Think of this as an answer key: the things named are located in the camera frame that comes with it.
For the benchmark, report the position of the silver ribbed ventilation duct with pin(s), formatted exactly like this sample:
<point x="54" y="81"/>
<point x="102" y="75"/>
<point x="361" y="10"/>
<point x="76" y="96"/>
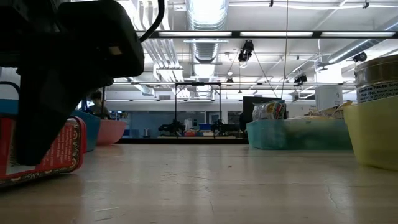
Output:
<point x="205" y="49"/>

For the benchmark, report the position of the hanging black camera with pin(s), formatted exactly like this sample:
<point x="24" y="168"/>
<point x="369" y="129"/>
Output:
<point x="360" y="57"/>
<point x="246" y="49"/>
<point x="300" y="78"/>

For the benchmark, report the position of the light green plastic tray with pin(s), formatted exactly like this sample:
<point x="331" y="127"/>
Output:
<point x="295" y="135"/>

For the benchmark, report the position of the smooth silver round duct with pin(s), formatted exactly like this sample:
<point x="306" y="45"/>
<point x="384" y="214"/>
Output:
<point x="351" y="49"/>

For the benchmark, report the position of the pink bowl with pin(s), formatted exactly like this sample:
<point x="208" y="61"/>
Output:
<point x="110" y="132"/>

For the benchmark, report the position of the patterned tin with red lid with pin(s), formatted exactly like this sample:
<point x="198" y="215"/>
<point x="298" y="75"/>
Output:
<point x="66" y="146"/>

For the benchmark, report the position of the black monitor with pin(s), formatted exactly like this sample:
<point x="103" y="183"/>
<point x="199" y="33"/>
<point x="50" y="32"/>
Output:
<point x="247" y="107"/>

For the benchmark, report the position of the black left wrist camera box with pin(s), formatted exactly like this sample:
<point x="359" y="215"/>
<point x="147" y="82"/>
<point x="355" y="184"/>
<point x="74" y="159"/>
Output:
<point x="102" y="37"/>

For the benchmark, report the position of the round metal spice tin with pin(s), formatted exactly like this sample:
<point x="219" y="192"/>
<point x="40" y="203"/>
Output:
<point x="376" y="74"/>

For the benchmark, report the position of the yellow plastic tray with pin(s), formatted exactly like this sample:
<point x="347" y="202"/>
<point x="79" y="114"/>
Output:
<point x="373" y="133"/>

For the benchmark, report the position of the black background rig frame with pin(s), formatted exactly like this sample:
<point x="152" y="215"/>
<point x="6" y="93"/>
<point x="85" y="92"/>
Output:
<point x="175" y="96"/>

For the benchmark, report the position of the white pillar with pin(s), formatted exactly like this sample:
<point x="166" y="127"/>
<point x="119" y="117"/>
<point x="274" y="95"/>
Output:
<point x="329" y="98"/>

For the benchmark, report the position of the person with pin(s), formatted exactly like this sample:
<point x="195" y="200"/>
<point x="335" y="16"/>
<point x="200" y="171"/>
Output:
<point x="98" y="107"/>

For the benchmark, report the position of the black beam with light strips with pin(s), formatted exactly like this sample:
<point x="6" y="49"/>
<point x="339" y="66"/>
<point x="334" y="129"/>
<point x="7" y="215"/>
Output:
<point x="236" y="34"/>

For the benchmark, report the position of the dark teal plastic tray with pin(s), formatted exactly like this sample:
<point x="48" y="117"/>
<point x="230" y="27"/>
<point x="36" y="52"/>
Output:
<point x="91" y="130"/>

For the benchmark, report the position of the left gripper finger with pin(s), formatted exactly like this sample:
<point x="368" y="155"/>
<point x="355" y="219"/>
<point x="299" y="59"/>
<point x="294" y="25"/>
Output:
<point x="53" y="102"/>

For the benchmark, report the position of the black table frame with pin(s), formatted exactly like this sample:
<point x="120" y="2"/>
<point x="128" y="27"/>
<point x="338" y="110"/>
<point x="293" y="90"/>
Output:
<point x="186" y="140"/>

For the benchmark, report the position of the background black robot arm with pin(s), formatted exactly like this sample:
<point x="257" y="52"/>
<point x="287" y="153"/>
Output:
<point x="224" y="127"/>
<point x="172" y="127"/>

